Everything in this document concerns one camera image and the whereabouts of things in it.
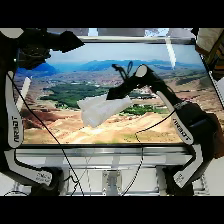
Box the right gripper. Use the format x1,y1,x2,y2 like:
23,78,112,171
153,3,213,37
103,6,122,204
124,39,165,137
105,77,138,102

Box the white garment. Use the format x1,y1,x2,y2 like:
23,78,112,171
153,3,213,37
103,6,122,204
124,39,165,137
76,93,133,129

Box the silver frame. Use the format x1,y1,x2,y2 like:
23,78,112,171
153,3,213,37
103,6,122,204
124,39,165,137
0,143,224,197

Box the black cable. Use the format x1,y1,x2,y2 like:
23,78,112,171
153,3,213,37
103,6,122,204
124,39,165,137
119,109,178,197
5,71,86,197

